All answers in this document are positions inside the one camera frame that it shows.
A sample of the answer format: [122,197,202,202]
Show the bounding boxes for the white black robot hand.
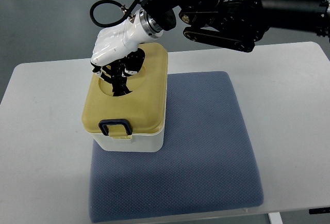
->
[90,8,163,76]

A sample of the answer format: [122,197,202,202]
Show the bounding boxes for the black taped lid handle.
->
[103,61,131,97]

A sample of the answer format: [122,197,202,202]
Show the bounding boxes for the yellow storage box lid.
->
[82,43,168,134]

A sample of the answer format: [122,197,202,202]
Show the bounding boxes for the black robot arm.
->
[140,0,329,52]

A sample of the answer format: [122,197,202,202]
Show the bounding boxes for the white storage box base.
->
[91,119,164,152]

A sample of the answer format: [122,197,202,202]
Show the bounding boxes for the dark front latch clip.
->
[98,118,133,137]

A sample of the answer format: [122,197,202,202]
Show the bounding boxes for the blue grey cushion mat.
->
[89,71,263,222]

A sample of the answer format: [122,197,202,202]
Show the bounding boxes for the white table leg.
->
[268,212,283,224]

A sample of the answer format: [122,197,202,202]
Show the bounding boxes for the black object under table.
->
[308,207,330,215]

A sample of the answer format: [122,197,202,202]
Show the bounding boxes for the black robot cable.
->
[89,0,135,27]

